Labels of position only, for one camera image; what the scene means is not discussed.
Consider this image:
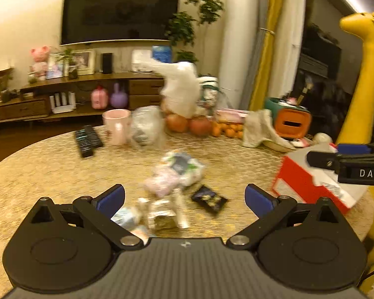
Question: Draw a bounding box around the white photo frame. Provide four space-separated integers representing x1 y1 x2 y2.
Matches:
71 50 95 75

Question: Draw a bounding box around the yellow giraffe toy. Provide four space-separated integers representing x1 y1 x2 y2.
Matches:
335 12 374 145

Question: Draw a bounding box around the clear plastic bag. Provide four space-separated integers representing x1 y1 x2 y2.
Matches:
129 106 166 148

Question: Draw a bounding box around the red apple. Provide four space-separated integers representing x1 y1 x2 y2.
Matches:
188 116 213 137
166 114 189 133

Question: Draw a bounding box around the blue picture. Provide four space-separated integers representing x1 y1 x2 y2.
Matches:
152 46 173 63

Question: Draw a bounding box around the white plastic bag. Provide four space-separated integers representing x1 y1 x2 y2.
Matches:
150 59 201 119

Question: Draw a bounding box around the black remote control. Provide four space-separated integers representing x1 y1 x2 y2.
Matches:
81 125 104 148
74 129 94 158

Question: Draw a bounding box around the blue pink picture card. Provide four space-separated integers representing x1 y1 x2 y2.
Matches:
46 54 66 79

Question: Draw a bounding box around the white round object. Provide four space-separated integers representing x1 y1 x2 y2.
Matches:
313 132 333 146

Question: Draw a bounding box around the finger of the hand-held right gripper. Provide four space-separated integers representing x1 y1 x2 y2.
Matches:
336 143 374 154
307 151 343 172

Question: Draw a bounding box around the pink mug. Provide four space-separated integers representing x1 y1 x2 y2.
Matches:
102 109 132 146

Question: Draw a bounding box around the green and orange tissue box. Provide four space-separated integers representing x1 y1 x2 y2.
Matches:
264 97 312 140

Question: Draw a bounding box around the wooden television cabinet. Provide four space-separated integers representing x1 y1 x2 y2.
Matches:
0 70 169 123

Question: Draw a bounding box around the beige rag cloth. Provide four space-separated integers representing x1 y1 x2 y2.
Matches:
241 110 295 150

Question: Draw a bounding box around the white framed picture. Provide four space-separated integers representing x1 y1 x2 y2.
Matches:
131 49 158 72

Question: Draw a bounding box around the pink plush toy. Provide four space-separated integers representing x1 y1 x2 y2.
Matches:
29 46 52 80

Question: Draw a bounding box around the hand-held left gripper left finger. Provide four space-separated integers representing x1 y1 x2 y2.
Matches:
29 184 144 251

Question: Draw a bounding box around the purple toy kettle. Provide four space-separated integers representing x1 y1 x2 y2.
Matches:
110 83 129 108

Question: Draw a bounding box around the striped white green cloth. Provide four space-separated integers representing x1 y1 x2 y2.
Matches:
199 76 221 107

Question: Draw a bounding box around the white blue tissue packet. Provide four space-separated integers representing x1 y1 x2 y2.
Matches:
161 150 206 187

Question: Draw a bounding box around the purple snack packet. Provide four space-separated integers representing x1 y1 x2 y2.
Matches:
143 165 183 197

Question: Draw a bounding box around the grey curtain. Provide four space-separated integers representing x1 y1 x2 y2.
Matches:
241 0 272 109

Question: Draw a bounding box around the black speaker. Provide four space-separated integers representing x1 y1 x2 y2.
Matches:
102 53 113 74

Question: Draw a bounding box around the pink toy suitcase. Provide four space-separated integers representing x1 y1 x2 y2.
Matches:
91 86 109 109

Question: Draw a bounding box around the yellow curtain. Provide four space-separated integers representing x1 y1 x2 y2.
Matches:
248 0 289 111

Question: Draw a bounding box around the pink flat packet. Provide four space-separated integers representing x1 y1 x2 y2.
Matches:
215 108 250 124

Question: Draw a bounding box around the red and white cardboard box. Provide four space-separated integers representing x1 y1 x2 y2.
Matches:
270 143 367 215

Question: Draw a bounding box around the white router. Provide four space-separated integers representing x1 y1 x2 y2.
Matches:
49 91 76 113

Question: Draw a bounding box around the tall green houseplant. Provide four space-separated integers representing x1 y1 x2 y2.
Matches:
165 0 225 66

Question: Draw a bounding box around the small potted plant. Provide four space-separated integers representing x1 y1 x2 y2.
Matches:
58 48 79 80

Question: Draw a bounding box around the black flat television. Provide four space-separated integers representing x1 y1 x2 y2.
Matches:
60 0 181 47

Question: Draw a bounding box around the light blue milk carton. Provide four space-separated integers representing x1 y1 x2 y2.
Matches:
111 206 143 231

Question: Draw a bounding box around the pile of small oranges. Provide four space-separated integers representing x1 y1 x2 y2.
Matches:
211 121 245 139

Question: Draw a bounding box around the gold patterned desktop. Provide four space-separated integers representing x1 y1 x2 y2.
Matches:
0 124 374 290

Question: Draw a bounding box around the white standing air conditioner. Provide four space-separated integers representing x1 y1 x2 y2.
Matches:
220 0 259 103

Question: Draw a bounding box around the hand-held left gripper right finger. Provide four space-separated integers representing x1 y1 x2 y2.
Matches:
226 184 342 251

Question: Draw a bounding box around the black snack packet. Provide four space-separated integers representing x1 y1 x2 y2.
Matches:
191 185 229 215

